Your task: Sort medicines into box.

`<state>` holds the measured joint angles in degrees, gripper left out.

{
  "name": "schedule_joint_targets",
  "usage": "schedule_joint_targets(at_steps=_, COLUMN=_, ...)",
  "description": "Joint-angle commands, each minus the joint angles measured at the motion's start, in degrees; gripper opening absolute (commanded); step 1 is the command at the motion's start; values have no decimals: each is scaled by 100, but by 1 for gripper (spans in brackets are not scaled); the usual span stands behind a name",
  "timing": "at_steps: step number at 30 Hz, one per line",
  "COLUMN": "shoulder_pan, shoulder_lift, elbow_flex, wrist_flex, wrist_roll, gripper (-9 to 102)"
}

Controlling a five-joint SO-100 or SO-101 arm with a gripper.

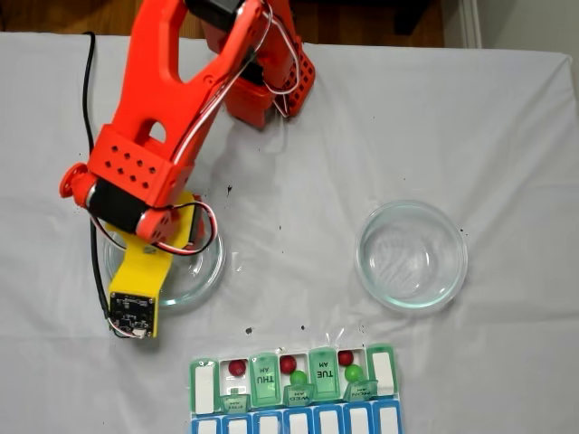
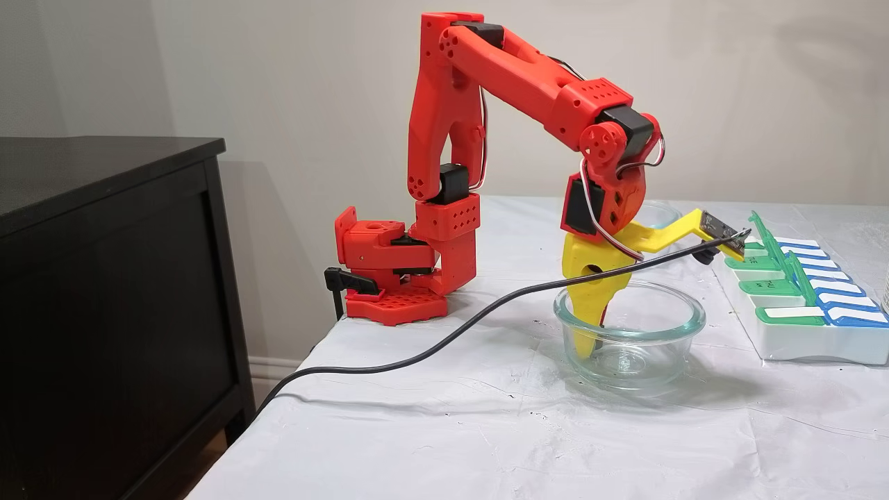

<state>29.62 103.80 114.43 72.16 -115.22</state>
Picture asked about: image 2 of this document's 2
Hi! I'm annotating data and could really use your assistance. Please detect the clear glass bowl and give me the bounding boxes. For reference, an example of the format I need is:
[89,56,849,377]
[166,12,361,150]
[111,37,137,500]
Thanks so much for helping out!
[629,199,683,268]
[554,278,707,390]

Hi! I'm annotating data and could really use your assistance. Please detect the white weekly pill organizer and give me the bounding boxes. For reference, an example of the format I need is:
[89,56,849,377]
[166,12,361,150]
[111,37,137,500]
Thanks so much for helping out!
[711,211,889,366]

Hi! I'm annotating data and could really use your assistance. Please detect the black table clamp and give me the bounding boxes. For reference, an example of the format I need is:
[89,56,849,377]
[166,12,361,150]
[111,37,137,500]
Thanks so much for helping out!
[324,267,381,322]

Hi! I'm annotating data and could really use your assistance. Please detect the white baseboard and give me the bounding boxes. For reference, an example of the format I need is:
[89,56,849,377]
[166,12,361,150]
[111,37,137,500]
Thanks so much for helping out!
[248,356,310,412]

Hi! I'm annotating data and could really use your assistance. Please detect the black wooden cabinet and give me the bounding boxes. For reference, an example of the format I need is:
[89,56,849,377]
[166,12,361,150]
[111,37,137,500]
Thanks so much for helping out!
[0,136,256,500]

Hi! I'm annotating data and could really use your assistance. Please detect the thin servo wire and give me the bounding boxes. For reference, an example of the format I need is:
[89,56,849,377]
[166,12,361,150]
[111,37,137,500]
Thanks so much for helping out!
[580,132,667,261]

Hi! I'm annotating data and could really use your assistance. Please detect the servo wires along arm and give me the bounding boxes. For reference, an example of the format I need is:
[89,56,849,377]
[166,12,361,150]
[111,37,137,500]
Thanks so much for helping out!
[469,83,489,192]

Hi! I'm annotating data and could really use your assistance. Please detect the black camera cable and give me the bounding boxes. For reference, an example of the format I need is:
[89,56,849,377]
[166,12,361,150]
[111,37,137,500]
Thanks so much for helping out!
[250,233,751,421]

